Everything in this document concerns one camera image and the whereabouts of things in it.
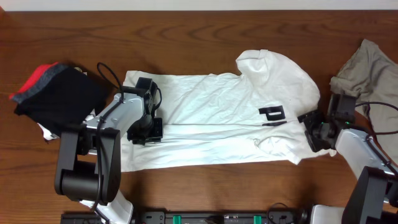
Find white printed t-shirt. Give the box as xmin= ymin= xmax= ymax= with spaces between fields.
xmin=121 ymin=50 xmax=320 ymax=172

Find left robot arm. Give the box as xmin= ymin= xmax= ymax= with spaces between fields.
xmin=54 ymin=77 xmax=163 ymax=223

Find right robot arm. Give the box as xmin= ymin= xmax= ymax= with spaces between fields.
xmin=298 ymin=94 xmax=397 ymax=224

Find grey garment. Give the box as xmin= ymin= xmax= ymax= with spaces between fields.
xmin=330 ymin=39 xmax=397 ymax=163

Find black folded garment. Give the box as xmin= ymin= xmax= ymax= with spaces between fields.
xmin=11 ymin=63 xmax=108 ymax=136

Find white green folded garment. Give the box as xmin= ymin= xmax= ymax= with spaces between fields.
xmin=36 ymin=108 xmax=97 ymax=142

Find red folded garment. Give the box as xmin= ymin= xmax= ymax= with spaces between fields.
xmin=9 ymin=62 xmax=58 ymax=100

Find black mounting rail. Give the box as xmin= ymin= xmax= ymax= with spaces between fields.
xmin=60 ymin=203 xmax=311 ymax=224

